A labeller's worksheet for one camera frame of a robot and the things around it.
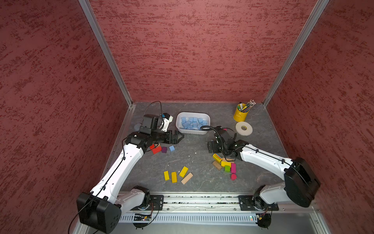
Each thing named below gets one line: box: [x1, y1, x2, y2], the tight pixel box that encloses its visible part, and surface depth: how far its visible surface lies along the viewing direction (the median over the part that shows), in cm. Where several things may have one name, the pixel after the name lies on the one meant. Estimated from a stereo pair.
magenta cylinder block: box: [230, 173, 238, 181], surface depth 85 cm
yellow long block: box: [179, 165, 189, 178], surface depth 86 cm
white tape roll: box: [235, 121, 253, 137], surface depth 106 cm
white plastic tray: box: [175, 111, 211, 135], surface depth 109 cm
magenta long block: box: [231, 162, 237, 174], surface depth 87 cm
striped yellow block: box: [212, 153, 223, 163], surface depth 90 cm
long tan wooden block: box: [181, 172, 194, 185], surface depth 84 cm
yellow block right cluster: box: [220, 160, 232, 168], surface depth 89 cm
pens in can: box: [237, 99, 257, 113], surface depth 102 cm
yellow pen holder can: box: [233, 104, 250, 123], surface depth 106 cm
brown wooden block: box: [211, 160, 223, 171], surface depth 89 cm
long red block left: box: [151, 146, 162, 155], surface depth 94 cm
